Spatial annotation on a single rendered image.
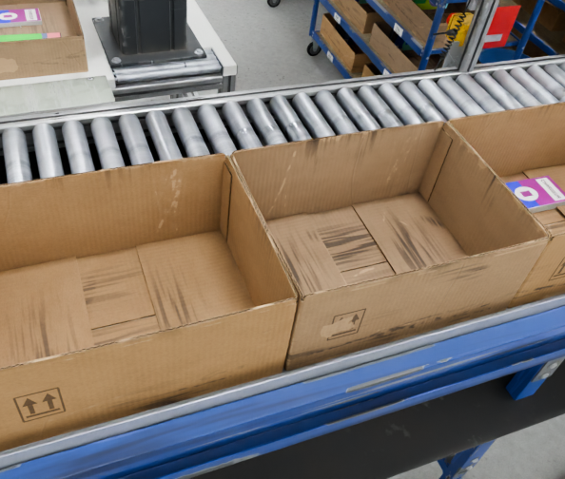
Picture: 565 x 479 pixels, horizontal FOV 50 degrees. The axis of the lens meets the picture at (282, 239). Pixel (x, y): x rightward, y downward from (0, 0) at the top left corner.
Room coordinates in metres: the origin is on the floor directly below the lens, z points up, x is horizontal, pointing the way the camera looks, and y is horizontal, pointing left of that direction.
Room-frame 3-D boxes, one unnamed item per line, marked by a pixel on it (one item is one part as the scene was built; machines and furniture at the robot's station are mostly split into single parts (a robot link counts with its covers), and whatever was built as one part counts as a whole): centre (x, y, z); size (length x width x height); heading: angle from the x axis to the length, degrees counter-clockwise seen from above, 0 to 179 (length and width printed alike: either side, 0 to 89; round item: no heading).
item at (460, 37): (1.70, -0.39, 0.84); 0.15 x 0.09 x 0.07; 118
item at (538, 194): (0.92, -0.45, 0.89); 0.16 x 0.07 x 0.02; 117
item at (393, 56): (2.42, -0.46, 0.39); 0.40 x 0.30 x 0.10; 28
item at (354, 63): (2.84, -0.24, 0.19); 0.40 x 0.30 x 0.10; 26
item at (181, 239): (0.50, 0.21, 0.96); 0.39 x 0.29 x 0.17; 118
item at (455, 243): (0.68, -0.14, 0.96); 0.39 x 0.29 x 0.17; 118
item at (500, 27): (1.72, -0.50, 0.85); 0.16 x 0.01 x 0.13; 118
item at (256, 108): (1.11, 0.01, 0.72); 0.52 x 0.05 x 0.05; 28
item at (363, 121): (1.24, -0.21, 0.72); 0.52 x 0.05 x 0.05; 28
